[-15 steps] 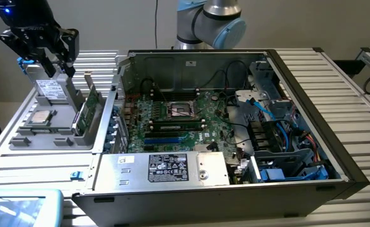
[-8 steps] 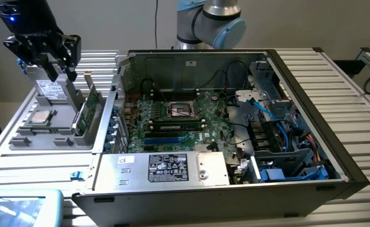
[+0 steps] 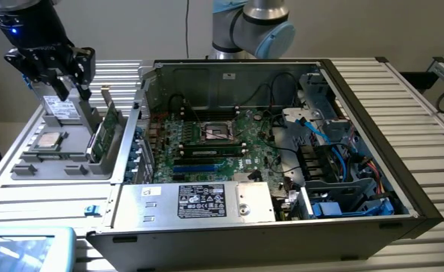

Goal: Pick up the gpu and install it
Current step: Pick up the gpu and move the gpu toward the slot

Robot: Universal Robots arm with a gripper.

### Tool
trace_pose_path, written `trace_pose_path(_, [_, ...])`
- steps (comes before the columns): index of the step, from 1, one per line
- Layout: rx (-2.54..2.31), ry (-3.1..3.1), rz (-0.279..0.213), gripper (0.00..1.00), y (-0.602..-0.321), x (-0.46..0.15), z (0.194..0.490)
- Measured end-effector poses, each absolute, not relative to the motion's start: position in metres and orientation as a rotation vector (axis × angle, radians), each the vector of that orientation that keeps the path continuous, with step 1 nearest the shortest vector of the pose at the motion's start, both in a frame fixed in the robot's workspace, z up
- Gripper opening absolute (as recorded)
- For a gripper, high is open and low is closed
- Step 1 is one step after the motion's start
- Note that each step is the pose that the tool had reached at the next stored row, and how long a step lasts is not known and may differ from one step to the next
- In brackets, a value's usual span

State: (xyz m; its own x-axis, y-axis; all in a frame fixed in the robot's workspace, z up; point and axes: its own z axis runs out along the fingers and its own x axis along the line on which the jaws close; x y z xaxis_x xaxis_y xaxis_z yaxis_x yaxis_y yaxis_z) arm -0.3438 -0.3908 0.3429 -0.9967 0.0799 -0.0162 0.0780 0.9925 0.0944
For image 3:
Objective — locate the silver power supply unit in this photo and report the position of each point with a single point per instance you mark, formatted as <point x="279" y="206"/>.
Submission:
<point x="157" y="204"/>

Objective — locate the grey parts rack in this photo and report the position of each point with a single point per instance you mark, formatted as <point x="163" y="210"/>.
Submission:
<point x="72" y="143"/>

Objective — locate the blue panel latch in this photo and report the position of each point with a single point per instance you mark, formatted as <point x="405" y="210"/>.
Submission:
<point x="92" y="212"/>

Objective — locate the blue expansion slot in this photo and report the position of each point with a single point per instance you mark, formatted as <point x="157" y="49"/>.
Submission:
<point x="193" y="169"/>

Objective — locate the green motherboard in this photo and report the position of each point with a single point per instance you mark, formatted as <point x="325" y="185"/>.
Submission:
<point x="252" y="141"/>

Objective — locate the silver disk bay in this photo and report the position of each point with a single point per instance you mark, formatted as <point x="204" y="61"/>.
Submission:
<point x="320" y="96"/>

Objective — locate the silver case side panel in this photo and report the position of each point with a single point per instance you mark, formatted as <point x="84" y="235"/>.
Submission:
<point x="47" y="195"/>

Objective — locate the black case fan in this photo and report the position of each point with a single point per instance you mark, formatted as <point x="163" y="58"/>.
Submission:
<point x="317" y="163"/>

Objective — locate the silver chipset heatsink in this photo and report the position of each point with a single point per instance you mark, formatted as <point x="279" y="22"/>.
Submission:
<point x="244" y="177"/>

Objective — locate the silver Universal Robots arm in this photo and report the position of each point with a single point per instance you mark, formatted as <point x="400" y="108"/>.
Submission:
<point x="252" y="17"/>

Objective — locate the disk drive with white label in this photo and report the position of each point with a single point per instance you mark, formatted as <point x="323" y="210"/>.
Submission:
<point x="60" y="109"/>

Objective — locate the open black PC case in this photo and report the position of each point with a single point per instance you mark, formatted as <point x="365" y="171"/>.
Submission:
<point x="380" y="158"/>

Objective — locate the black expansion slot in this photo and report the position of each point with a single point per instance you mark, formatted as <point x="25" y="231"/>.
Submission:
<point x="193" y="161"/>

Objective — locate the silver CPU chip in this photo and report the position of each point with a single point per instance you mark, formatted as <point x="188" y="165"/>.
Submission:
<point x="49" y="140"/>

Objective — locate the green graphics card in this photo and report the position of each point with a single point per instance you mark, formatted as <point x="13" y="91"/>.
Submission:
<point x="107" y="133"/>

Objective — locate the CPU socket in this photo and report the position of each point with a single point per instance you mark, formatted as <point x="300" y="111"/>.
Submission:
<point x="216" y="131"/>

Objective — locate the teal-edged teach pendant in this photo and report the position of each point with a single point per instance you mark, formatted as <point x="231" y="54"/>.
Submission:
<point x="21" y="249"/>

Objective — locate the green RAM stick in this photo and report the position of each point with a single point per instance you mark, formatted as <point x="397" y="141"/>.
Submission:
<point x="212" y="153"/>

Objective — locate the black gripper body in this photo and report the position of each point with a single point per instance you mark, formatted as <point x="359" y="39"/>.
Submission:
<point x="36" y="31"/>

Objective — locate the black RAM slot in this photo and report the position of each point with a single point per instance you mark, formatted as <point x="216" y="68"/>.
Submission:
<point x="209" y="146"/>

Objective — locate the blue drive connector block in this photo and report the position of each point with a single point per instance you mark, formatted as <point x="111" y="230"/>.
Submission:
<point x="327" y="210"/>

